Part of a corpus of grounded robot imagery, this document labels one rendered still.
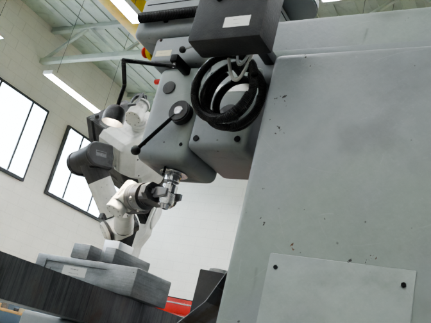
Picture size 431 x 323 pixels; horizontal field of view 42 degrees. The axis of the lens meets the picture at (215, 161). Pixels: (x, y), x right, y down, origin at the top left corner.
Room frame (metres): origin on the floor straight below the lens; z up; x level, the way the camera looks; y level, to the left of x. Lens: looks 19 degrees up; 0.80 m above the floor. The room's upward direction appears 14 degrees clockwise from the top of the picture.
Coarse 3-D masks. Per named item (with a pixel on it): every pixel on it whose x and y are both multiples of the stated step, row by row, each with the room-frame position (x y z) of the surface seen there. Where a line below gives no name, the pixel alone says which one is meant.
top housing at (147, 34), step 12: (156, 0) 1.61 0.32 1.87; (168, 0) 1.58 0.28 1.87; (180, 0) 1.56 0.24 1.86; (192, 0) 1.53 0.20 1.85; (144, 24) 1.62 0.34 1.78; (156, 24) 1.59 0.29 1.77; (168, 24) 1.57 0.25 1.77; (180, 24) 1.54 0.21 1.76; (144, 36) 1.62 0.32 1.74; (156, 36) 1.60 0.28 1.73; (168, 36) 1.58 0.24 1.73; (180, 36) 1.56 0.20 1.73
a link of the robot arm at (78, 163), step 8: (80, 152) 1.98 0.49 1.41; (72, 160) 2.02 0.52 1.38; (80, 160) 1.98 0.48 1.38; (72, 168) 2.04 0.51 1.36; (80, 168) 2.02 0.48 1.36; (88, 168) 1.98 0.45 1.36; (96, 168) 1.98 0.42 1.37; (88, 176) 2.00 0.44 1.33; (96, 176) 1.99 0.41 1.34; (104, 176) 2.00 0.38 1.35; (88, 184) 2.02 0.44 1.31
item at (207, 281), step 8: (200, 272) 1.91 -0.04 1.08; (208, 272) 1.90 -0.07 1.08; (216, 272) 1.89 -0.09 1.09; (224, 272) 1.90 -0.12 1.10; (200, 280) 1.91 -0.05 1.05; (208, 280) 1.90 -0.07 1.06; (216, 280) 1.89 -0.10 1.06; (200, 288) 1.90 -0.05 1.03; (208, 288) 1.89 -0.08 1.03; (200, 296) 1.90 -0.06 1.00; (192, 304) 1.91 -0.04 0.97
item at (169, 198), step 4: (172, 188) 1.61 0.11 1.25; (168, 192) 1.61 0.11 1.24; (172, 192) 1.61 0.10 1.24; (176, 192) 1.63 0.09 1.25; (164, 196) 1.61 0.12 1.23; (168, 196) 1.61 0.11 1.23; (172, 196) 1.61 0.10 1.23; (160, 200) 1.62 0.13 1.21; (164, 200) 1.61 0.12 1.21; (168, 200) 1.61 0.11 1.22; (172, 200) 1.62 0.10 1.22; (168, 204) 1.62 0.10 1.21; (172, 204) 1.62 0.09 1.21
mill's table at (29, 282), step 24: (0, 264) 1.06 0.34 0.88; (24, 264) 1.11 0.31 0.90; (0, 288) 1.08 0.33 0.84; (24, 288) 1.13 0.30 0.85; (48, 288) 1.18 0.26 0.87; (72, 288) 1.23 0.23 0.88; (96, 288) 1.30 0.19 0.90; (48, 312) 1.25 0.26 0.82; (72, 312) 1.25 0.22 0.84; (96, 312) 1.32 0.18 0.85; (120, 312) 1.39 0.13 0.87; (144, 312) 1.47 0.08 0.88; (168, 312) 1.56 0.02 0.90
